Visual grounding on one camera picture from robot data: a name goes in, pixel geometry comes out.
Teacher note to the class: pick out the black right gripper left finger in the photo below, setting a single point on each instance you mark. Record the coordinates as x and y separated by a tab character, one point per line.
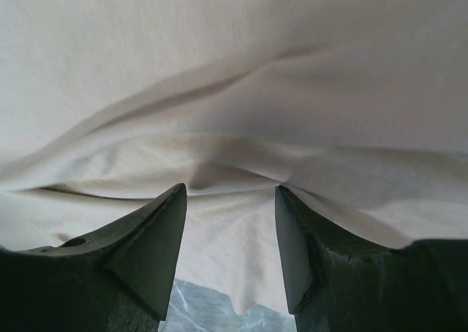
116	278

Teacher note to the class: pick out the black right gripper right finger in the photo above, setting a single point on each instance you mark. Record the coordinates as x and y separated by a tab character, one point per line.
337	281

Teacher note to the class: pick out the folded white t shirt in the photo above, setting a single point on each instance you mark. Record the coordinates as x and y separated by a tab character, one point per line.
360	106

